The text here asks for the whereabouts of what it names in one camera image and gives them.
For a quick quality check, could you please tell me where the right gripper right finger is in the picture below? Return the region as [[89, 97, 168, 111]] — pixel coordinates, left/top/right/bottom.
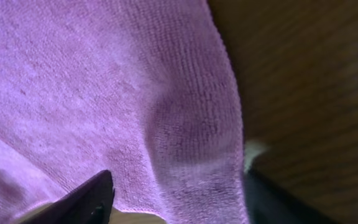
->
[[244, 169, 338, 224]]

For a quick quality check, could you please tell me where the purple microfiber cloth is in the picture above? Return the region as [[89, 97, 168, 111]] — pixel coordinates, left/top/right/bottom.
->
[[0, 0, 248, 224]]

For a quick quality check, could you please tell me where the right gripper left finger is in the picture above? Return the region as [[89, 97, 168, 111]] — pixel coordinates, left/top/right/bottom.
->
[[22, 170, 114, 224]]

